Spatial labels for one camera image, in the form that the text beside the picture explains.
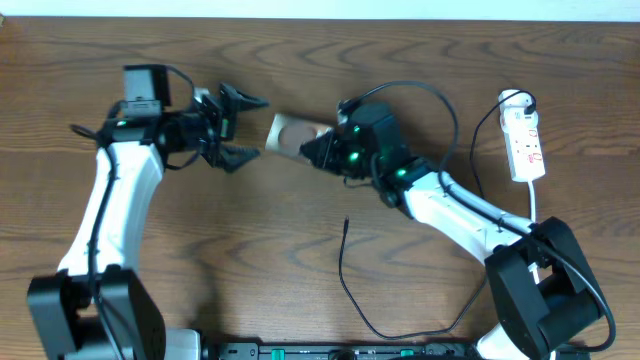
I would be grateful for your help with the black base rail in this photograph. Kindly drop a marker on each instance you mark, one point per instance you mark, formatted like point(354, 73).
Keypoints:
point(255, 351)

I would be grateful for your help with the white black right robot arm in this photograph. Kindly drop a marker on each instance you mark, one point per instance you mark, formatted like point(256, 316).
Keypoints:
point(543, 288)

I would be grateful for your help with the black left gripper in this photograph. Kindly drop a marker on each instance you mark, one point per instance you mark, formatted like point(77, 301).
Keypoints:
point(225, 118)

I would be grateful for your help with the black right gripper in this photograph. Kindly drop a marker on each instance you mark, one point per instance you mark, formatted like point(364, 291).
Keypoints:
point(329, 144)

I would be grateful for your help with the white power strip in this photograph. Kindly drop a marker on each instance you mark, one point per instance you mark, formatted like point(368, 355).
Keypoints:
point(523, 146)

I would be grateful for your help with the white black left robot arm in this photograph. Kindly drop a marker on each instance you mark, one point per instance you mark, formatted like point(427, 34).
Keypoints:
point(95, 305)

